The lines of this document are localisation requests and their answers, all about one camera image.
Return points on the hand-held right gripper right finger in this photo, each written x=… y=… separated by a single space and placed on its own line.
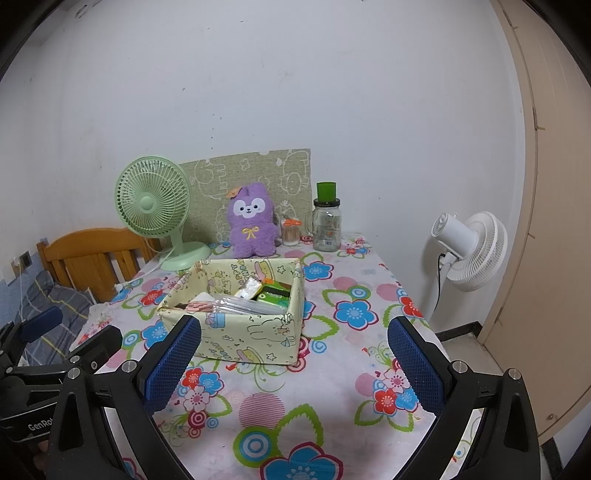
x=415 y=364

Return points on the glass mug jar green lid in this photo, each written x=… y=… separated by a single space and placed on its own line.
x=327 y=230

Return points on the green packet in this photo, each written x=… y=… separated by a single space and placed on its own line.
x=274 y=297

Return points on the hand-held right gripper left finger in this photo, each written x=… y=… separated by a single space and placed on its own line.
x=173 y=364

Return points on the pink printed pouch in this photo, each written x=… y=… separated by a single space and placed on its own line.
x=198 y=305

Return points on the toothpick glass orange lid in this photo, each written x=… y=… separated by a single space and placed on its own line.
x=291 y=237

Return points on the gold foil packet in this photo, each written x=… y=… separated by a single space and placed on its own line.
x=247 y=288

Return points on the purple plush toy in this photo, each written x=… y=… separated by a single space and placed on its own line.
x=251 y=235

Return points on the grey plaid pillow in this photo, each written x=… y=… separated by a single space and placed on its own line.
x=60 y=295

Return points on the clear plastic pack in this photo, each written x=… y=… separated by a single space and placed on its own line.
x=235 y=305

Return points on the green desk fan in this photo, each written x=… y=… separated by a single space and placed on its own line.
x=147 y=203

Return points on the beige door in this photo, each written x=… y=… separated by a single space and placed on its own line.
x=554 y=230

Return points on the wooden bed headboard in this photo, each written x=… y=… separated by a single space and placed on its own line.
x=83 y=249

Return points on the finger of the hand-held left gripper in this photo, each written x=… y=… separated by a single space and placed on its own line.
x=41 y=323
x=99 y=346

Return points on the green patterned board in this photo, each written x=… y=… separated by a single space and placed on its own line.
x=258 y=170

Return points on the yellow cartoon storage box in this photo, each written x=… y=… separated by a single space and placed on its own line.
x=258 y=337

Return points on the white standing fan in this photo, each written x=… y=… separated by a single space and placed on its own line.
x=480 y=254

